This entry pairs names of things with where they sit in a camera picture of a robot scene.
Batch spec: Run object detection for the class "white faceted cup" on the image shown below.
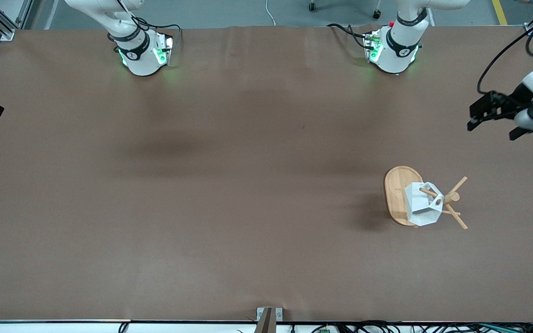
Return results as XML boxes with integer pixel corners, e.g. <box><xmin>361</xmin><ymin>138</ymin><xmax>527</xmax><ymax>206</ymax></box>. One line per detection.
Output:
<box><xmin>404</xmin><ymin>182</ymin><xmax>445</xmax><ymax>227</ymax></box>

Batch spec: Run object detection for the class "wooden cup rack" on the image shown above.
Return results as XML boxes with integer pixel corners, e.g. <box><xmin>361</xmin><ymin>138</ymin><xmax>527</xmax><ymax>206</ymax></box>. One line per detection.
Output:
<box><xmin>384</xmin><ymin>166</ymin><xmax>470</xmax><ymax>230</ymax></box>

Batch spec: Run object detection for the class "brown table cover sheet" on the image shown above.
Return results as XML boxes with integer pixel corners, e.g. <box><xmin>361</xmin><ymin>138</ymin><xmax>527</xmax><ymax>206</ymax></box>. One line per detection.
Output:
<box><xmin>0</xmin><ymin>25</ymin><xmax>533</xmax><ymax>323</ymax></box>

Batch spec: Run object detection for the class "black left arm wrist cable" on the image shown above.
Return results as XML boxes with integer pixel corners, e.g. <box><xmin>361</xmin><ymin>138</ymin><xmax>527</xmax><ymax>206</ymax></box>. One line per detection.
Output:
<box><xmin>477</xmin><ymin>0</ymin><xmax>533</xmax><ymax>95</ymax></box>

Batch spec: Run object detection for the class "black left arm base cable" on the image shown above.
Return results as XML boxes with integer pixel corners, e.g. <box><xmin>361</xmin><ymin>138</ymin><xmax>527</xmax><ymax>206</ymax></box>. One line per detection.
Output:
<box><xmin>327</xmin><ymin>23</ymin><xmax>371</xmax><ymax>49</ymax></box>

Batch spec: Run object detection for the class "black arm base cable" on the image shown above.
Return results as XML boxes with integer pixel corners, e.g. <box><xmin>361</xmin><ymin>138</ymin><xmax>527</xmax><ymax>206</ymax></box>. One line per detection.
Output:
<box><xmin>327</xmin><ymin>23</ymin><xmax>371</xmax><ymax>49</ymax></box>
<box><xmin>107</xmin><ymin>0</ymin><xmax>182</xmax><ymax>49</ymax></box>

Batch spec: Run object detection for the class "black right arm base cable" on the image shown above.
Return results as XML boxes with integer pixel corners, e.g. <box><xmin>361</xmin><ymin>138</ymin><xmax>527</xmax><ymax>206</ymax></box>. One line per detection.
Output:
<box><xmin>107</xmin><ymin>0</ymin><xmax>182</xmax><ymax>49</ymax></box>

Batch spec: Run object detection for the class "grey bracket with post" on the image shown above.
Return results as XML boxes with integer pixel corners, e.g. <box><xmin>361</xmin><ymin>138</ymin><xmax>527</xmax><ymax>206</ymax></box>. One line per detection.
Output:
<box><xmin>254</xmin><ymin>307</ymin><xmax>284</xmax><ymax>333</ymax></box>

